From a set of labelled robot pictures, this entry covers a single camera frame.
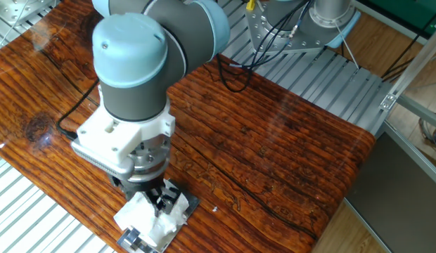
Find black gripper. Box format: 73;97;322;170
110;171;181;217

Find shiny metal tray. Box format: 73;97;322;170
115;179;200;253

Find glossy wood grain mat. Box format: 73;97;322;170
0;0;376;253

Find grey panel board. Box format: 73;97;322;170
344;131;436;253

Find white zip tie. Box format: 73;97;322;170
333;20;360;70

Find perforated metal plate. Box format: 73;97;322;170
0;0;59;26

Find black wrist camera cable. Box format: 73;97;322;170
56;79;101;141

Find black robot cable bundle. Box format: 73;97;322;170
216;0;314;94

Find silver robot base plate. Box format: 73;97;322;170
245;2;324;56

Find cable with metal connector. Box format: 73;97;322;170
288;0;312;39

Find aluminium frame rail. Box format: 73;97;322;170
397;93;436;130
381;120;436;190

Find coiled cables on floor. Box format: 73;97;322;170
418;115;436;156

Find aluminium frame post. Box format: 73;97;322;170
379;24;436;112

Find thin black cable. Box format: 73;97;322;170
381;13;436;80

